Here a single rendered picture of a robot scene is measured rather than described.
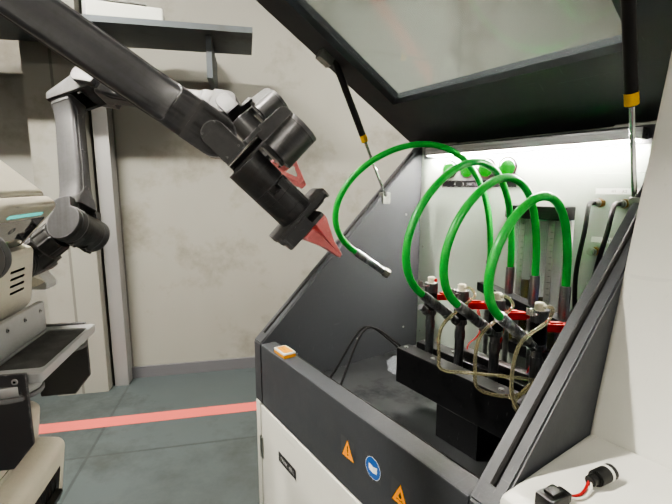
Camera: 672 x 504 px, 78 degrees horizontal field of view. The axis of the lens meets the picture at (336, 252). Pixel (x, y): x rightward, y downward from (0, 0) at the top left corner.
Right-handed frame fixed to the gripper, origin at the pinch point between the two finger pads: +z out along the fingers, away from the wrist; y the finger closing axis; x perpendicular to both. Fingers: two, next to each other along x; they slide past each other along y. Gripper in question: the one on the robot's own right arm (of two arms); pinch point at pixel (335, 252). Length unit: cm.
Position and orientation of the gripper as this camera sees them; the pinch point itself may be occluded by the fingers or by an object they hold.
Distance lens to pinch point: 66.3
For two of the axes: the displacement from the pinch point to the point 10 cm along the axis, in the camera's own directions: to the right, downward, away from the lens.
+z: 6.7, 6.5, 3.6
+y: 6.5, -7.5, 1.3
